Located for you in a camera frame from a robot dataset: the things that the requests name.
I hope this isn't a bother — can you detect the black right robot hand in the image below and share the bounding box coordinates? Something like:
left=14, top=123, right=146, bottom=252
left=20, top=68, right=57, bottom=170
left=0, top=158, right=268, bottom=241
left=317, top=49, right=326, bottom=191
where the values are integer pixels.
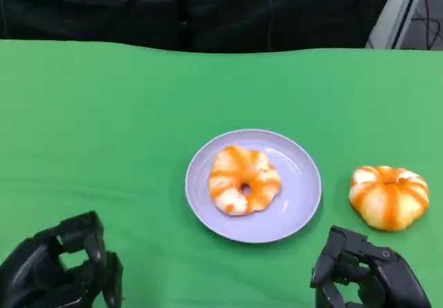
left=309, top=225, right=433, bottom=308

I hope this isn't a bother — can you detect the orange and white bread roll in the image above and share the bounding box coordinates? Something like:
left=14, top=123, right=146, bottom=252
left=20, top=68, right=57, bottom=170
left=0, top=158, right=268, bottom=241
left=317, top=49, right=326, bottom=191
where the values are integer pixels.
left=348, top=165, right=430, bottom=232
left=207, top=145, right=282, bottom=216

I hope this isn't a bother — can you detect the green table cloth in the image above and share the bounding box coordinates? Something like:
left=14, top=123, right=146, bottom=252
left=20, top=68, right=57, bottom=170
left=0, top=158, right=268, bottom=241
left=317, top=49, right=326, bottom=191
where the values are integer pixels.
left=0, top=37, right=443, bottom=308

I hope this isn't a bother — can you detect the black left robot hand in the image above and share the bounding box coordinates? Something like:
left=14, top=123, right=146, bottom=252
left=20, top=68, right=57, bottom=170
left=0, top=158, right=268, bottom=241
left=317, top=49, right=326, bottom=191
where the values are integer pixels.
left=0, top=210, right=125, bottom=308

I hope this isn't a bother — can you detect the grey metal frame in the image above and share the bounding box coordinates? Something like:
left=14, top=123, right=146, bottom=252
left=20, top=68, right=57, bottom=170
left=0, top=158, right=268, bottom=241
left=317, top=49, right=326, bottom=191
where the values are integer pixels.
left=365, top=0, right=433, bottom=49

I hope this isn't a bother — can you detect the black drape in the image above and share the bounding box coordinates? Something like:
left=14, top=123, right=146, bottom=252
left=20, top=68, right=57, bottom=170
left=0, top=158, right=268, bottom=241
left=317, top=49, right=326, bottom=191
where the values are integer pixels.
left=0, top=0, right=399, bottom=53

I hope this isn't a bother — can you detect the lilac plate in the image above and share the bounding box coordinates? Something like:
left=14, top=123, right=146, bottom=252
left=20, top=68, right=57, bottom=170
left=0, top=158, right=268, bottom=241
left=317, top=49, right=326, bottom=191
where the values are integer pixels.
left=185, top=128, right=323, bottom=244

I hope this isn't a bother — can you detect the black cable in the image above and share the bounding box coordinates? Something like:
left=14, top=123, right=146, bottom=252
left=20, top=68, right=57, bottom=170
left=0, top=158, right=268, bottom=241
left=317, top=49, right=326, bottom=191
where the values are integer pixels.
left=413, top=1, right=443, bottom=50

